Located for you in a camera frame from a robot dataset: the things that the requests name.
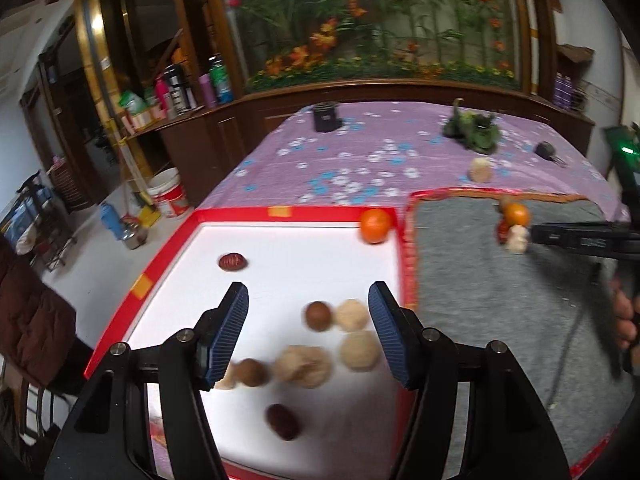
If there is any green bok choy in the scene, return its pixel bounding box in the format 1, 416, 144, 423
442, 97, 502, 155

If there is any black cup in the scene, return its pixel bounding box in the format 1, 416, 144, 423
312, 102, 342, 133

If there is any brown padded jacket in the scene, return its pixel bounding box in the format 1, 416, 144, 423
0, 237, 78, 388

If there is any pink cup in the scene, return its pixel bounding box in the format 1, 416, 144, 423
198, 74, 217, 108

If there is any green packet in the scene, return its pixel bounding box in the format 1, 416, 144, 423
118, 90, 148, 116

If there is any person's right hand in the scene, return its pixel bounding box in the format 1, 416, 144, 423
609, 276, 640, 352

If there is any beige lumpy fruit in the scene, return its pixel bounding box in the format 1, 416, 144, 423
506, 225, 530, 255

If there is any black car key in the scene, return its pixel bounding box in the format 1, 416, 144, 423
534, 142, 568, 167

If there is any red-rimmed white tray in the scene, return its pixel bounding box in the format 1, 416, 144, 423
82, 205, 418, 480

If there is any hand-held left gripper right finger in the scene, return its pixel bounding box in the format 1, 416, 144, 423
368, 281, 571, 480

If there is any grey felt mat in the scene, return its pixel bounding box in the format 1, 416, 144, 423
407, 192, 631, 480

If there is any beige ball on bedspread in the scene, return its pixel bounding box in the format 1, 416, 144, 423
467, 157, 495, 183

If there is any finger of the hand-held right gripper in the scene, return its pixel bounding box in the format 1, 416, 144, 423
530, 222, 631, 261

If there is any tan walnut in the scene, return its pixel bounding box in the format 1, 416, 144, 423
274, 345, 333, 389

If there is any artificial plant display case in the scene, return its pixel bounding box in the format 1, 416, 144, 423
215, 0, 533, 96

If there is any beige round fruit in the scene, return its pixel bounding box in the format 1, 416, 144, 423
340, 331, 379, 372
334, 299, 367, 333

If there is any pink bottle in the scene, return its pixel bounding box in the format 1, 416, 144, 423
154, 77, 171, 116

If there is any dark red jujube date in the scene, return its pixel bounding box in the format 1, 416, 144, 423
265, 403, 302, 442

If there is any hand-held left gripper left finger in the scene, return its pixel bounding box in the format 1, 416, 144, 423
45, 281, 250, 480

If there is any orange tangerine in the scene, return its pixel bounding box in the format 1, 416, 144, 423
502, 202, 531, 228
360, 208, 394, 245

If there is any blue bottle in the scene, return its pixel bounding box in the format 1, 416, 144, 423
100, 202, 125, 241

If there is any small beige fruit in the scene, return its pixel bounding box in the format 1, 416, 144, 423
215, 362, 238, 391

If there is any metal can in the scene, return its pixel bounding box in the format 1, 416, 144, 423
121, 225, 149, 251

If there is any green plastic bottle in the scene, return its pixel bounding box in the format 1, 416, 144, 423
209, 54, 235, 106

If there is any white plastic bucket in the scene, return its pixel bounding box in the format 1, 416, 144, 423
146, 167, 190, 219

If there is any black metal rack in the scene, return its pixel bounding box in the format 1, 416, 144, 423
0, 170, 76, 271

